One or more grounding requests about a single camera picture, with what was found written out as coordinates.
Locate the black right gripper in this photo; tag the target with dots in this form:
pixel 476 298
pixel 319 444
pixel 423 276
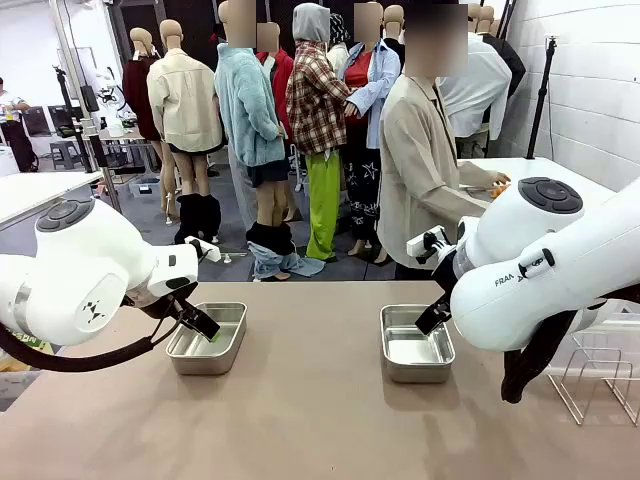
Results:
pixel 444 280

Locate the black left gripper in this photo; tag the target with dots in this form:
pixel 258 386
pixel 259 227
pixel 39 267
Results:
pixel 165 305

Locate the steel container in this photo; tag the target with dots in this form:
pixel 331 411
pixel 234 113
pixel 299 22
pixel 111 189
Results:
pixel 200 362
pixel 415 372

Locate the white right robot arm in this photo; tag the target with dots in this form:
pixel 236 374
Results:
pixel 550 260

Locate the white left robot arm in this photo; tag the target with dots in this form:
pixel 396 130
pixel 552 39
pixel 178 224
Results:
pixel 75 260

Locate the person right forearm beige sleeve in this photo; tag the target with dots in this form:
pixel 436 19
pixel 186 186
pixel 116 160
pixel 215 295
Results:
pixel 450 200

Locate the person left forearm beige sleeve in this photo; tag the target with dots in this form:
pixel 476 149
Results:
pixel 472 172

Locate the person left hand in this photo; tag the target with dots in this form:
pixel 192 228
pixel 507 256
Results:
pixel 495 177

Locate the person in beige blazer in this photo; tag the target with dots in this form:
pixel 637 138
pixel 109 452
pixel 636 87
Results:
pixel 415 175

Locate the green snack bag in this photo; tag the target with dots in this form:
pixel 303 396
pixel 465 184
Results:
pixel 30 342

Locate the mannequin light blue fleece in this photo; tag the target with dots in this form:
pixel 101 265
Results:
pixel 245 110

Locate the grey stool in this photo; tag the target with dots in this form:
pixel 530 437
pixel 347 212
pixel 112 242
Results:
pixel 65 146

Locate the mannequin cream jacket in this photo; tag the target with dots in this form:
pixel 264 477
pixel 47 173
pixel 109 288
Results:
pixel 182 100

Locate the mannequin red top blue shirt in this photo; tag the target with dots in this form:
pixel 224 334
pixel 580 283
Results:
pixel 367 100

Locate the mannequin white shirt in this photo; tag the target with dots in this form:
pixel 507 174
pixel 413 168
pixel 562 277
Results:
pixel 480 90

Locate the mannequin dark red sweater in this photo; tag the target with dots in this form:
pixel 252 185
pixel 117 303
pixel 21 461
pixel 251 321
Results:
pixel 137 95

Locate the black tripod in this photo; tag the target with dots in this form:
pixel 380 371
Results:
pixel 542 100

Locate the mannequin plaid shirt green trousers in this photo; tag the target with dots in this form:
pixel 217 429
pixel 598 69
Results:
pixel 315 100

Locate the mannequin red jacket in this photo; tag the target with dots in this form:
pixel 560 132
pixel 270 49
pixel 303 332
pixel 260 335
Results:
pixel 282 75

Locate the mannequin black coat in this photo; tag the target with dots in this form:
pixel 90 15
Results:
pixel 512 65

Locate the seated background person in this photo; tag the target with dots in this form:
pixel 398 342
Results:
pixel 15 135

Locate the mannequin black jacket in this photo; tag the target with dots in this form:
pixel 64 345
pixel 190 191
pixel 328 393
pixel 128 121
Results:
pixel 395 45

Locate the mannequin black white scarf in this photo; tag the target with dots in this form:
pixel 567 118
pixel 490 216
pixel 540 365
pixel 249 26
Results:
pixel 338 30

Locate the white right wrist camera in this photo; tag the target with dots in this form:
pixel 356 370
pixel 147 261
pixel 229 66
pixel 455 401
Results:
pixel 417 245

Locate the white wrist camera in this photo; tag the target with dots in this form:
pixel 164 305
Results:
pixel 207 250
pixel 417 245

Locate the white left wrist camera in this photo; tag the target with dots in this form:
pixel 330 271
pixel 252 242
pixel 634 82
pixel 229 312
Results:
pixel 207 250

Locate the aluminium frame post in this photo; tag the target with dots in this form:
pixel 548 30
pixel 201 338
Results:
pixel 111 190

